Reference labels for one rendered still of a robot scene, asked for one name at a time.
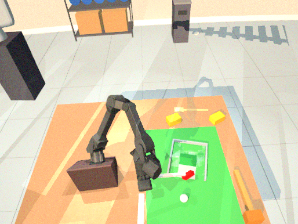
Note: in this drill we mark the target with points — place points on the green putting mat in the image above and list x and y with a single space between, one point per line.
213 201

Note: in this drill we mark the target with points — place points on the yellow block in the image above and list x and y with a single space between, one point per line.
217 118
173 119

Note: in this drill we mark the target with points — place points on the white golf ball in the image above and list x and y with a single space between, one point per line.
183 198

